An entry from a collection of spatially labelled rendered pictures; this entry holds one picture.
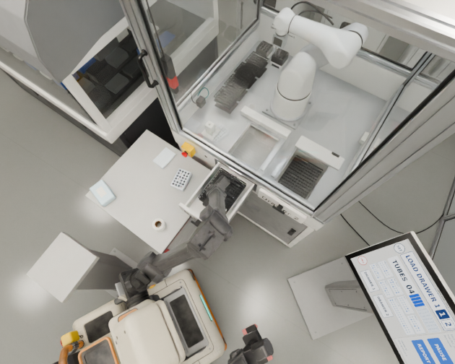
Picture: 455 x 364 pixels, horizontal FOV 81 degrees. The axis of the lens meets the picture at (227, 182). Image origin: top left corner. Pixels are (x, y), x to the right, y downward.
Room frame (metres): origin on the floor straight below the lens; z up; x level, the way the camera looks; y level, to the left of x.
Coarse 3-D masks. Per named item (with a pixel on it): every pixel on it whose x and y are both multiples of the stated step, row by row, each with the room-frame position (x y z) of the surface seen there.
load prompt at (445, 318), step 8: (408, 256) 0.08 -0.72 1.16; (408, 264) 0.05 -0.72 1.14; (416, 264) 0.04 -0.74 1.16; (416, 272) 0.01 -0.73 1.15; (424, 272) 0.01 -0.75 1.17; (416, 280) -0.02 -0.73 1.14; (424, 280) -0.02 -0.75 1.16; (424, 288) -0.05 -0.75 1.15; (432, 288) -0.05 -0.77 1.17; (424, 296) -0.08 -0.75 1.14; (432, 296) -0.08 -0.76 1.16; (432, 304) -0.11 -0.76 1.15; (440, 304) -0.11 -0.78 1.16; (440, 312) -0.13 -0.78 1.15; (448, 312) -0.13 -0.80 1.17; (440, 320) -0.16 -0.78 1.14; (448, 320) -0.16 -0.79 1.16; (448, 328) -0.19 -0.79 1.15
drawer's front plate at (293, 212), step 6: (264, 192) 0.48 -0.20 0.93; (264, 198) 0.47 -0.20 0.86; (270, 198) 0.45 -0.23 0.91; (276, 198) 0.44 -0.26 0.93; (276, 204) 0.42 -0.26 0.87; (282, 204) 0.40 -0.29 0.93; (288, 210) 0.37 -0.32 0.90; (294, 210) 0.36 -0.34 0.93; (294, 216) 0.35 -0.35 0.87; (300, 216) 0.33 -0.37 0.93; (306, 216) 0.33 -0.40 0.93; (300, 222) 0.32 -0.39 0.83
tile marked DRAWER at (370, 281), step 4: (360, 272) 0.03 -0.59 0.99; (364, 272) 0.03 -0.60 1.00; (368, 272) 0.03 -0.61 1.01; (364, 276) 0.01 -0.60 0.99; (368, 276) 0.01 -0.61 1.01; (372, 276) 0.01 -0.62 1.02; (364, 280) 0.00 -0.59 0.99; (368, 280) -0.01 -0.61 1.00; (372, 280) -0.01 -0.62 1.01; (368, 284) -0.02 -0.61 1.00; (372, 284) -0.02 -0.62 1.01; (376, 284) -0.02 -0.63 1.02; (368, 288) -0.04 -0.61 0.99; (372, 288) -0.04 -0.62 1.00; (376, 288) -0.04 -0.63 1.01
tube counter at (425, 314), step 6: (408, 288) -0.05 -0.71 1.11; (414, 288) -0.05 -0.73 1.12; (408, 294) -0.07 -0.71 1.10; (414, 294) -0.07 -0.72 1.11; (414, 300) -0.09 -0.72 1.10; (420, 300) -0.09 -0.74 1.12; (414, 306) -0.11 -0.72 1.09; (420, 306) -0.11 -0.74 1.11; (426, 306) -0.11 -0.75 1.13; (420, 312) -0.14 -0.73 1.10; (426, 312) -0.14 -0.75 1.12; (426, 318) -0.16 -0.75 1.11; (432, 318) -0.16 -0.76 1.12; (426, 324) -0.18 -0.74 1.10; (432, 324) -0.18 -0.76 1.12; (432, 330) -0.20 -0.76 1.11; (438, 330) -0.20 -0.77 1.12
